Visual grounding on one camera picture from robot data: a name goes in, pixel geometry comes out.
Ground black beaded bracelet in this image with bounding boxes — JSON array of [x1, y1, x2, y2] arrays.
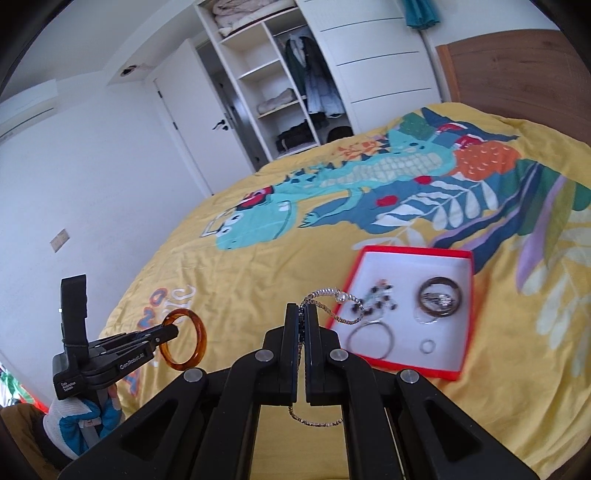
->
[[348, 284, 398, 324]]

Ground teal cloth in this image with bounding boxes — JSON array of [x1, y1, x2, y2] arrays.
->
[[403, 0, 441, 31]]

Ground dark brown bangle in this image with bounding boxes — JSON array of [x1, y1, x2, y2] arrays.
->
[[418, 276, 464, 319]]

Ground folded beige cloth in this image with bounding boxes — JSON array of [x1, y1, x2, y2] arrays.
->
[[256, 90, 298, 114]]

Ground white door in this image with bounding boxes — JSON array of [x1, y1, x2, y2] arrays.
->
[[152, 38, 259, 197]]

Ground white air conditioner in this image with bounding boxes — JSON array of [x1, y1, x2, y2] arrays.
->
[[0, 79, 60, 139]]

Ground yellow printed blanket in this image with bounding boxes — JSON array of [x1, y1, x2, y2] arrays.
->
[[99, 102, 591, 480]]

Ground folded beige bedding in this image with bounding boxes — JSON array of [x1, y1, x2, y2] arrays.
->
[[211, 0, 296, 38]]

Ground thin silver ring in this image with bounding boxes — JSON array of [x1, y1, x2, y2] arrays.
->
[[414, 307, 446, 326]]

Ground wooden headboard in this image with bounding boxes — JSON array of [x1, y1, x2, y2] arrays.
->
[[436, 28, 591, 144]]

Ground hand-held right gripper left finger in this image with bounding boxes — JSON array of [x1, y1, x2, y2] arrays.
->
[[58, 302, 305, 480]]

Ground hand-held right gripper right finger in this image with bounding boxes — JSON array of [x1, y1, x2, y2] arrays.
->
[[302, 305, 541, 480]]

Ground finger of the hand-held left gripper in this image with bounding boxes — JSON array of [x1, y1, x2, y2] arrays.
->
[[90, 322, 174, 352], [139, 327, 180, 360]]

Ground silver chain necklace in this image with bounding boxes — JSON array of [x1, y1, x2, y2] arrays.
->
[[288, 286, 365, 428]]

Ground hanging clothes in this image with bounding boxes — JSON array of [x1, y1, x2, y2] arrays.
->
[[284, 36, 345, 118]]

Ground large silver bangle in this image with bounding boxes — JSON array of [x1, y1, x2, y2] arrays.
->
[[347, 322, 393, 358]]

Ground person's left hand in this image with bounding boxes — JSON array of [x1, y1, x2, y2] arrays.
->
[[44, 394, 123, 460]]

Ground white wardrobe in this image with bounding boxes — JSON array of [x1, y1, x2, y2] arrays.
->
[[194, 0, 444, 169]]

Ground red jewelry box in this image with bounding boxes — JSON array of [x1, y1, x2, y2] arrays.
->
[[325, 246, 476, 381]]

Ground amber bangle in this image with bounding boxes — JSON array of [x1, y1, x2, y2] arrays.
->
[[159, 310, 207, 371]]

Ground stack of black clothes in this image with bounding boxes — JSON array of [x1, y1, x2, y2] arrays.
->
[[276, 122, 319, 153]]

